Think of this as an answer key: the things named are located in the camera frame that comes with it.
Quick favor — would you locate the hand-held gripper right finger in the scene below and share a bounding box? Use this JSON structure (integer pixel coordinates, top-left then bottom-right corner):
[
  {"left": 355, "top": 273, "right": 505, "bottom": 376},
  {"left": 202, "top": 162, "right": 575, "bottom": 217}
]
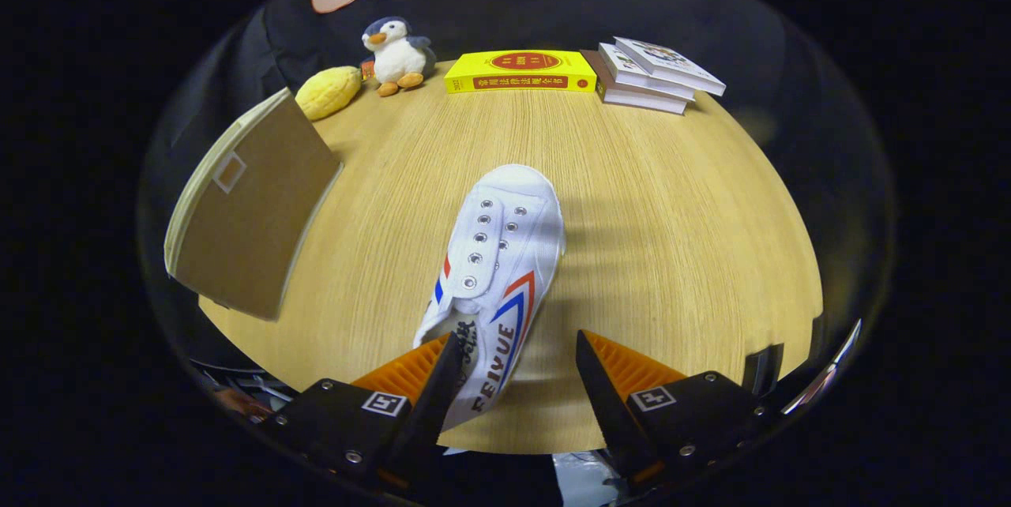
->
[{"left": 575, "top": 329, "right": 779, "bottom": 488}]

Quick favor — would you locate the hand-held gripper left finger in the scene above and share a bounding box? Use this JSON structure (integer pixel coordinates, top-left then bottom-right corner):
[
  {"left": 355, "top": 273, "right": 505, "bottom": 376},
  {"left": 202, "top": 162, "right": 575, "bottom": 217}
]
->
[{"left": 261, "top": 332, "right": 467, "bottom": 492}]

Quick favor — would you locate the white canvas shoe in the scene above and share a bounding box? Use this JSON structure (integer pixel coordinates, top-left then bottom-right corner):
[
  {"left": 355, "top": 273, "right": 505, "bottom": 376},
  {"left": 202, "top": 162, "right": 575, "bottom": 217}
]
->
[{"left": 412, "top": 163, "right": 566, "bottom": 433}]

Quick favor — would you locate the beige fabric storage box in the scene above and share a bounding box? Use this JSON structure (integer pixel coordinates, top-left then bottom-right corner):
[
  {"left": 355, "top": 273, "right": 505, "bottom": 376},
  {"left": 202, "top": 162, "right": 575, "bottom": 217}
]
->
[{"left": 163, "top": 87, "right": 344, "bottom": 322}]

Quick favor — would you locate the yellow round plush toy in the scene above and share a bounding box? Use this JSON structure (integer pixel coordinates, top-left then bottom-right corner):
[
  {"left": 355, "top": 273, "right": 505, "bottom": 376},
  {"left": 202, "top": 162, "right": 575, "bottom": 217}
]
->
[{"left": 295, "top": 66, "right": 363, "bottom": 122}]

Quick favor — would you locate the white illustrated book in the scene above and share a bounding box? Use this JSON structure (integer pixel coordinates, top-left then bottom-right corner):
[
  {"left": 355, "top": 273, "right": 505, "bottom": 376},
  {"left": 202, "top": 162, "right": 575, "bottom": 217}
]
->
[
  {"left": 614, "top": 36, "right": 727, "bottom": 97},
  {"left": 598, "top": 43, "right": 697, "bottom": 103}
]

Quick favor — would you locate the yellow book with red circle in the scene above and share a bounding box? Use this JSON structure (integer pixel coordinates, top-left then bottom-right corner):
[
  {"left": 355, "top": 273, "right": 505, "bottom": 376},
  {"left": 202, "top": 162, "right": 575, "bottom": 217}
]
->
[{"left": 444, "top": 50, "right": 598, "bottom": 95}]

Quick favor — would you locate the penguin plush toy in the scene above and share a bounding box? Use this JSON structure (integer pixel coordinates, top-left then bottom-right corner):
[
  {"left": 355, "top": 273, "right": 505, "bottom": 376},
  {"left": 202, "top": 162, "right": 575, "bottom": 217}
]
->
[{"left": 362, "top": 16, "right": 438, "bottom": 98}]

